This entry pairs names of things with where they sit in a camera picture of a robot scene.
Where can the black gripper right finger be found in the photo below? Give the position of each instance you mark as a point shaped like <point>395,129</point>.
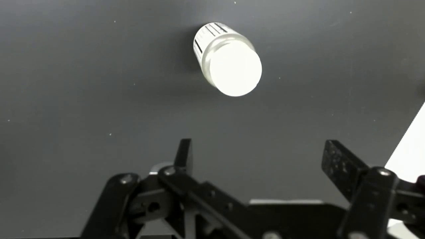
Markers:
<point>373,199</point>

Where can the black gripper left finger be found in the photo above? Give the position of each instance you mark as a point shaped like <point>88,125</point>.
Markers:
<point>181,186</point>

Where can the white plastic bottle black lines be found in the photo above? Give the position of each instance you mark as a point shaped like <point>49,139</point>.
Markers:
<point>232,66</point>

